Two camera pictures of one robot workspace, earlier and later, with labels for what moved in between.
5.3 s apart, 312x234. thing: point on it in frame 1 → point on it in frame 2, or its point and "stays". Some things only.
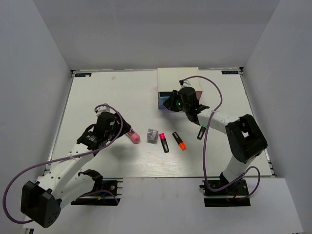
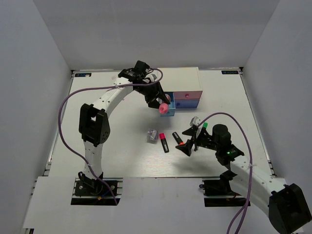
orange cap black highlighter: [182, 145] stays
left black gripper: [126, 127] → [159, 92]
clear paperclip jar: [152, 135] stays
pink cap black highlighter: [164, 143] stays
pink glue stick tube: [135, 138] → [164, 107]
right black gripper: [170, 104] → [186, 147]
